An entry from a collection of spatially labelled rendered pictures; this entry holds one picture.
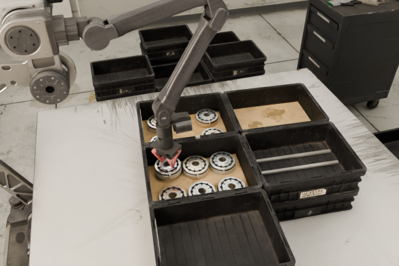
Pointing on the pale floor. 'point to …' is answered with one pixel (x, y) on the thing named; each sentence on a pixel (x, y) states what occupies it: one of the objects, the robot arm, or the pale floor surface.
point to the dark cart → (352, 44)
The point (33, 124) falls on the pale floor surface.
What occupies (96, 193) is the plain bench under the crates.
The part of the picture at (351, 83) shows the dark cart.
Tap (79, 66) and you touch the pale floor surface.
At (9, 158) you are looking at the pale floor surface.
